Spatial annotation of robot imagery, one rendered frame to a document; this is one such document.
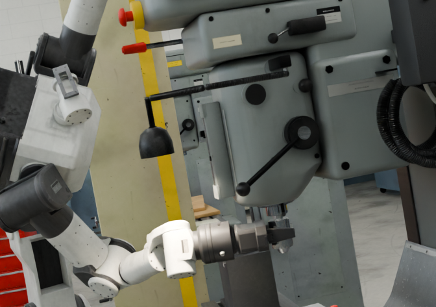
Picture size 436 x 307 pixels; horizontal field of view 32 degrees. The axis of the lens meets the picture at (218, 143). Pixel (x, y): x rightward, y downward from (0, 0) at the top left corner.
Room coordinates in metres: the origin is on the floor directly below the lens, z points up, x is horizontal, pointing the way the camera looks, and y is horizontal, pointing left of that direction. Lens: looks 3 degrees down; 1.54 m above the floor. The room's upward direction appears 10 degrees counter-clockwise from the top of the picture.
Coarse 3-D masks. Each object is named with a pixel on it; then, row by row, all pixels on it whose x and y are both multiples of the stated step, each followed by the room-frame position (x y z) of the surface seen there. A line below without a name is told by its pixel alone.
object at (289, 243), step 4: (284, 224) 1.64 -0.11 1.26; (288, 224) 1.64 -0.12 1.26; (284, 240) 1.63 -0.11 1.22; (288, 240) 1.64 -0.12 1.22; (292, 240) 1.65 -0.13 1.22; (272, 244) 1.65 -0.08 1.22; (276, 244) 1.64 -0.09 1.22; (280, 244) 1.63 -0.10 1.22; (284, 244) 1.63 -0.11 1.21; (288, 244) 1.64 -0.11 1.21; (292, 244) 1.65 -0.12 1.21; (272, 248) 1.65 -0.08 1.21; (276, 248) 1.64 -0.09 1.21; (280, 248) 1.63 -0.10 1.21; (284, 248) 1.63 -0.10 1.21
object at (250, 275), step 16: (240, 256) 1.92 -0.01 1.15; (256, 256) 1.92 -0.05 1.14; (224, 272) 1.99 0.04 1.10; (240, 272) 1.92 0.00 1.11; (256, 272) 1.92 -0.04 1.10; (272, 272) 1.93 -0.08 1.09; (224, 288) 2.07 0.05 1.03; (240, 288) 1.92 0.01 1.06; (256, 288) 1.92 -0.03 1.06; (272, 288) 1.93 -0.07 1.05; (240, 304) 1.92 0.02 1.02; (256, 304) 1.92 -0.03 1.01; (272, 304) 1.93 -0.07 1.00
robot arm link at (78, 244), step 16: (80, 224) 1.76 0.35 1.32; (48, 240) 1.74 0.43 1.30; (64, 240) 1.73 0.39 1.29; (80, 240) 1.75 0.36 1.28; (96, 240) 1.79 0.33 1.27; (112, 240) 1.85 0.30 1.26; (64, 256) 1.78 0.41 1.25; (80, 256) 1.76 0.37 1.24; (96, 256) 1.78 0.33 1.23; (80, 272) 1.79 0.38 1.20; (96, 288) 1.80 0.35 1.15; (112, 288) 1.78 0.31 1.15
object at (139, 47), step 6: (156, 42) 1.72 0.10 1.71; (162, 42) 1.71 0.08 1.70; (168, 42) 1.72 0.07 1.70; (174, 42) 1.72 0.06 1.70; (180, 42) 1.72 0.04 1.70; (126, 48) 1.69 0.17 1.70; (132, 48) 1.69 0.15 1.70; (138, 48) 1.70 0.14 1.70; (144, 48) 1.70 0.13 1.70; (150, 48) 1.71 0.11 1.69; (126, 54) 1.70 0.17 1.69
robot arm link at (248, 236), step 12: (216, 228) 1.63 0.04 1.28; (228, 228) 1.63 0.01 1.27; (240, 228) 1.64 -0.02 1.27; (252, 228) 1.62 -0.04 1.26; (264, 228) 1.61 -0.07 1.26; (216, 240) 1.62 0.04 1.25; (228, 240) 1.62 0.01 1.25; (240, 240) 1.62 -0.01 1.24; (252, 240) 1.62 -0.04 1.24; (264, 240) 1.60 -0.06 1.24; (216, 252) 1.62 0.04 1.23; (228, 252) 1.62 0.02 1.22; (240, 252) 1.64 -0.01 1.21
